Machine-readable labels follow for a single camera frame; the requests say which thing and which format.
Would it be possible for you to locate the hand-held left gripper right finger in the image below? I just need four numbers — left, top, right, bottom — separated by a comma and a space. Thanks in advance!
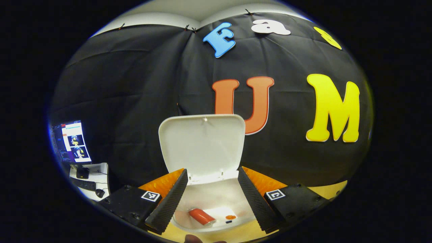
237, 166, 331, 234

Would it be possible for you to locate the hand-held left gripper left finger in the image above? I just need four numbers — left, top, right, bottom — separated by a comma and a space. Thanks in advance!
98, 168, 189, 235

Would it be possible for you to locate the red pop can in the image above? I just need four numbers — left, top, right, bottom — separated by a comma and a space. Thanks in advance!
188, 208, 216, 226

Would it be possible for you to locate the white desktop garbage bin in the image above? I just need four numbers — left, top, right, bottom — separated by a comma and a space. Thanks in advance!
158, 114, 260, 234

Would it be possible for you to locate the white side table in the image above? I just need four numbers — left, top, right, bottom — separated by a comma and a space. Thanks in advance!
69, 163, 110, 202

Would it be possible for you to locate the black keyboard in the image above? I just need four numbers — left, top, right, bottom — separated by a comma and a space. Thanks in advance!
71, 178, 97, 192

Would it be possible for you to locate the black monitor stand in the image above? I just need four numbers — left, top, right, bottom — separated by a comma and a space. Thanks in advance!
75, 164, 90, 179

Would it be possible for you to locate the computer monitor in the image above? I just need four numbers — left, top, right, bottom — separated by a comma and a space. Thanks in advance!
51, 120, 92, 165

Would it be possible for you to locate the black backdrop cloth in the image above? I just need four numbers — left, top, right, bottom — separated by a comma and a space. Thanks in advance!
51, 12, 373, 189

